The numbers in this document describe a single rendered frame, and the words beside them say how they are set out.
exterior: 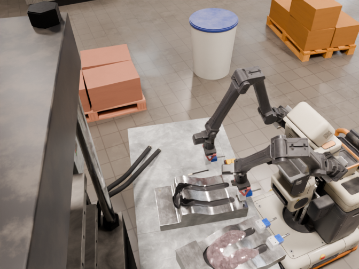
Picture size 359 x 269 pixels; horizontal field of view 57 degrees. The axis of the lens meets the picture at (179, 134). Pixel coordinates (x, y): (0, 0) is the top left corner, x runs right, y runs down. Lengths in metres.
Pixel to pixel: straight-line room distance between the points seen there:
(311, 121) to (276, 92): 2.50
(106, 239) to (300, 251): 1.34
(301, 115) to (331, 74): 2.98
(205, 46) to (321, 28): 1.58
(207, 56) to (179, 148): 2.03
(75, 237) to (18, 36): 0.77
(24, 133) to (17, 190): 0.15
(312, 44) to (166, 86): 2.00
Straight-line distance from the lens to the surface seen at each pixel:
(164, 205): 1.95
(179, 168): 2.19
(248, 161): 1.57
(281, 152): 1.35
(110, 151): 3.48
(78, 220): 1.46
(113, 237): 1.98
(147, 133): 2.44
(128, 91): 3.70
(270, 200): 2.74
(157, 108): 3.90
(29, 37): 1.13
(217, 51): 4.10
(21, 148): 0.73
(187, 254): 1.74
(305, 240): 2.62
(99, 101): 3.70
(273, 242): 1.85
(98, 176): 1.64
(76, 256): 1.38
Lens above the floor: 2.48
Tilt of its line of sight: 44 degrees down
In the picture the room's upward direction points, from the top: 2 degrees counter-clockwise
